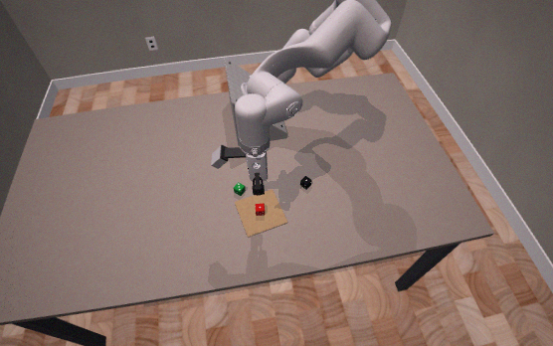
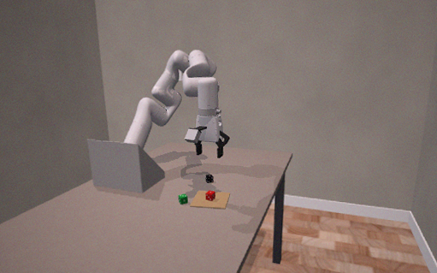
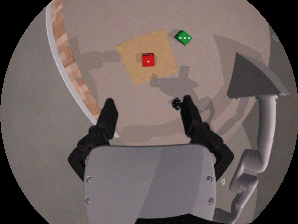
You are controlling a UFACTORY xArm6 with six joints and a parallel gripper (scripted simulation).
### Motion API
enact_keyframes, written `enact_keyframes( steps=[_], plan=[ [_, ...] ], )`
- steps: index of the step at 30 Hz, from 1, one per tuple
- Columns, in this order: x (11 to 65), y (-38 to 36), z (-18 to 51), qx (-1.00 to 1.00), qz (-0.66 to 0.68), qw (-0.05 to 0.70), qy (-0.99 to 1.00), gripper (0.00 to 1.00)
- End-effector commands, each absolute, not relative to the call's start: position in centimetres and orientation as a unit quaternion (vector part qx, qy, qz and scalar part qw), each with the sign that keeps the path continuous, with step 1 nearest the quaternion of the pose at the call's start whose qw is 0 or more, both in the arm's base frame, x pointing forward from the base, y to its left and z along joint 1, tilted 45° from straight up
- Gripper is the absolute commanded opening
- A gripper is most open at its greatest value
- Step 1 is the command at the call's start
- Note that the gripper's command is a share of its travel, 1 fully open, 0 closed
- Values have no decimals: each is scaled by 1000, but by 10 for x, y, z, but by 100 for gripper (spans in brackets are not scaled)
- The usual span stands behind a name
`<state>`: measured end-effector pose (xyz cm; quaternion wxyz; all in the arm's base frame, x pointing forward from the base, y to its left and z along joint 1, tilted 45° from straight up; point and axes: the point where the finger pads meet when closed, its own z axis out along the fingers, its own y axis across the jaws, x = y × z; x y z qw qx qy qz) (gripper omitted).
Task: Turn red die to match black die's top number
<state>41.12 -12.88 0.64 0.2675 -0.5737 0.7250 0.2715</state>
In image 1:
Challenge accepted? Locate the green die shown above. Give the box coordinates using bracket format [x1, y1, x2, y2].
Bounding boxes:
[234, 183, 246, 196]

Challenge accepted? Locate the tan flat mat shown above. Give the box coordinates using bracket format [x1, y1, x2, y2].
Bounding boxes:
[235, 189, 288, 237]

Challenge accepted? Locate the black die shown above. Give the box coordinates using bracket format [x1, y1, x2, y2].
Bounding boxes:
[300, 176, 312, 189]

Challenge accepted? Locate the red die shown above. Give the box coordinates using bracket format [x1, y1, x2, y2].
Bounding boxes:
[256, 204, 265, 216]

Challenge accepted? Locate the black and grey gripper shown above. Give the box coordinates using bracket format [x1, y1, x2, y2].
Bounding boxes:
[240, 147, 270, 196]

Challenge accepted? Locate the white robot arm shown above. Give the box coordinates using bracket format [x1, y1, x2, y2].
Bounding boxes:
[211, 0, 392, 169]

